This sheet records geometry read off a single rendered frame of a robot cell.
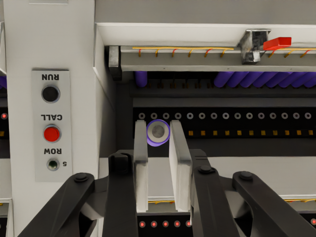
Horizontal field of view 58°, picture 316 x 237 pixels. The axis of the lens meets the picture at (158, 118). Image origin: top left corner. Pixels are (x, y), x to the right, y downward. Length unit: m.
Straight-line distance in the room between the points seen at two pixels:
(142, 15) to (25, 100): 0.16
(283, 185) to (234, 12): 0.20
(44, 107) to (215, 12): 0.21
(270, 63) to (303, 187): 0.15
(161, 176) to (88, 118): 0.10
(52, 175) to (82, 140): 0.05
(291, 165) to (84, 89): 0.25
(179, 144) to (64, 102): 0.18
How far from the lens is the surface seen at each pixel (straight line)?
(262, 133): 0.51
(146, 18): 0.32
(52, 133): 0.33
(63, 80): 0.32
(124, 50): 0.36
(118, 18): 0.32
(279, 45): 0.29
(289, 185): 0.37
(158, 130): 0.20
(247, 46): 0.35
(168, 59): 0.36
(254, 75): 0.43
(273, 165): 0.37
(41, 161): 0.34
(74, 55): 0.32
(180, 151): 0.16
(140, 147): 0.16
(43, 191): 0.35
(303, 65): 0.41
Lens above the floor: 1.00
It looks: 5 degrees up
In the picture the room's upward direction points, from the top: 180 degrees counter-clockwise
